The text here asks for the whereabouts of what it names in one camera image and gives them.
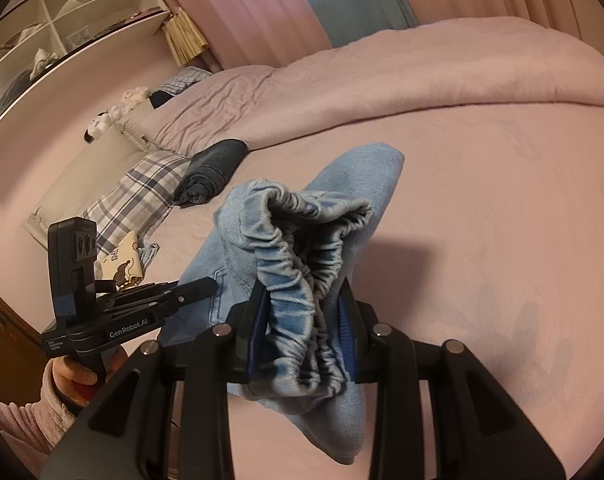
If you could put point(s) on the cream plush toy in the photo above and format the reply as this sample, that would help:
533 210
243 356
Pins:
132 100

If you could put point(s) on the pink bed sheet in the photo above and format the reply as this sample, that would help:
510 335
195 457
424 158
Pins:
482 235

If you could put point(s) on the large plaid pillow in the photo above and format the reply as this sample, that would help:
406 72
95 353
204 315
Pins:
132 190

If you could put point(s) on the small plaid pillow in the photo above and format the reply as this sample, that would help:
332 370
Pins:
184 80

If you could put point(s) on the black and white plush toy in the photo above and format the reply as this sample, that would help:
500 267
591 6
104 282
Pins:
98 127

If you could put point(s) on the beige pillow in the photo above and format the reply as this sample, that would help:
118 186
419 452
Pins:
82 180

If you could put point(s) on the person's left hand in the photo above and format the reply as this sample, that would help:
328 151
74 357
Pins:
77 380

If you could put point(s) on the person's left forearm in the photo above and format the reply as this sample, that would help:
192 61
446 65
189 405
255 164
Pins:
27 410

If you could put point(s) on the brown wooden furniture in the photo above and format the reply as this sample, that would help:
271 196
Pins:
7 340

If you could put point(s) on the dark grey rolled cloth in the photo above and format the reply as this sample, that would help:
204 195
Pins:
214 162

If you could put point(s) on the pink duvet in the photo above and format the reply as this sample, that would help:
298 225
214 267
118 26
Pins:
382 75

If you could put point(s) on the blue curtain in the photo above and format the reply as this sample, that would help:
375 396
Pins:
347 0

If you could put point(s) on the straw-coloured tassel bundle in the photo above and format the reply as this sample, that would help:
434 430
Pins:
184 37

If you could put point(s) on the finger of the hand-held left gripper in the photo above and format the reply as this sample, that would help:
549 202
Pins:
192 292
142 290

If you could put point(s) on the beige printed cloth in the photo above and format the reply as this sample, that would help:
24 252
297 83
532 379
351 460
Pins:
124 260

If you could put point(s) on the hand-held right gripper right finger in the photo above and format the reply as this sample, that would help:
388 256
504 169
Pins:
344 332

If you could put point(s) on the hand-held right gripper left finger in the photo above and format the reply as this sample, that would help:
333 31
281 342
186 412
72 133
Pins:
254 335

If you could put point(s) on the light blue pants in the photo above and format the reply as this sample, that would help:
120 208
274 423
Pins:
352 185

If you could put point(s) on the white shelving unit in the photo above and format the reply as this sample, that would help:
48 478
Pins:
82 5

